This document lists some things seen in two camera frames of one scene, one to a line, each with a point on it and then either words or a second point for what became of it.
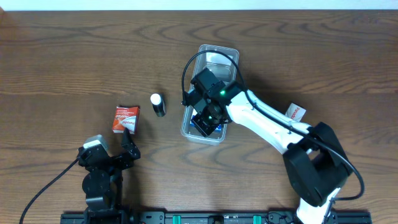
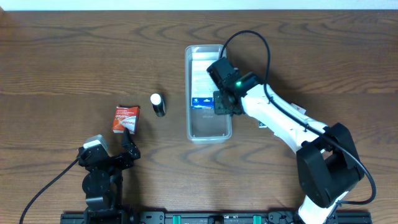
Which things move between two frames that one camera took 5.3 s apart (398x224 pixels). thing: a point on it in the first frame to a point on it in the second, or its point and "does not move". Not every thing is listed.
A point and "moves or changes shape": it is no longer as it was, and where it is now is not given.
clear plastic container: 222,61 moves or changes shape
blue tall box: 217,129 moves or changes shape
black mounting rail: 215,217 does not move
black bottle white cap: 158,103 does not move
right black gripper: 204,125 to 223,106
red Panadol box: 126,117 does not move
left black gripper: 116,160 does not move
